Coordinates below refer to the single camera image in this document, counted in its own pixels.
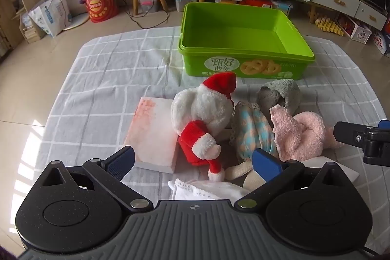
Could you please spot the grey plush toy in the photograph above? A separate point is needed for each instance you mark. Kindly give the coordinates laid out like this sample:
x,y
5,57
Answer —
x,y
274,94

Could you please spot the clear storage box blue lid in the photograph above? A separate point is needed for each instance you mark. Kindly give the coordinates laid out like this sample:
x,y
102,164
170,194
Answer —
x,y
184,1

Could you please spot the red cardboard box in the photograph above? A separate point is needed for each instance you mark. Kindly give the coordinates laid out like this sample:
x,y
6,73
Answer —
x,y
257,1

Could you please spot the cream doll with blue cap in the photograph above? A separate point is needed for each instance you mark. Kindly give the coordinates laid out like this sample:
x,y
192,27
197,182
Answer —
x,y
253,132

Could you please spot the grey plaid blanket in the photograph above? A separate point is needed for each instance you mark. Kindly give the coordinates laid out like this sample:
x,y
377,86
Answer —
x,y
106,80

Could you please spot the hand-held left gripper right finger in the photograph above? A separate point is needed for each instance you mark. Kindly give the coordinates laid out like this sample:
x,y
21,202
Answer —
x,y
268,165

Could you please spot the white paper bag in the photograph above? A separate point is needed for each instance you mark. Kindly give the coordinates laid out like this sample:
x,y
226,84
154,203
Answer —
x,y
50,13

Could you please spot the pink plush pig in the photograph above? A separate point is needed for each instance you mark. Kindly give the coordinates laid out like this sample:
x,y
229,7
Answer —
x,y
301,132

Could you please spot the red and white carton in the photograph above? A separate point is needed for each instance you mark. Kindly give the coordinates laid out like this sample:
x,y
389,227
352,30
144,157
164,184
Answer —
x,y
358,31

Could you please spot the white lace cloth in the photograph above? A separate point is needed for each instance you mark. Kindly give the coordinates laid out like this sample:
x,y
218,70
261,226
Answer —
x,y
207,190

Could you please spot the pink-tinted white foam block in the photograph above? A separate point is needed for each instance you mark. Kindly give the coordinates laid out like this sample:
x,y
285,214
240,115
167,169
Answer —
x,y
152,132

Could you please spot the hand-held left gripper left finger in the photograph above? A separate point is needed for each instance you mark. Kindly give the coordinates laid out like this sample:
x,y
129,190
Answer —
x,y
120,161

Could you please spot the white plush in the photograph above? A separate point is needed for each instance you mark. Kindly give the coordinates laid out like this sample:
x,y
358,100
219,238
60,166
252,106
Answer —
x,y
198,107

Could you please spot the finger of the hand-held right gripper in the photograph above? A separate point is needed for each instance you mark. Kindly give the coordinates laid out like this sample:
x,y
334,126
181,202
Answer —
x,y
356,135
385,123

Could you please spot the clear storage box pink contents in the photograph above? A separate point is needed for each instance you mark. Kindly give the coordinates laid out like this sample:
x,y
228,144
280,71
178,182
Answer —
x,y
149,4

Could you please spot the green plastic box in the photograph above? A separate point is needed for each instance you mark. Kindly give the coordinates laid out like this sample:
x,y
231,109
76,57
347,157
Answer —
x,y
237,34

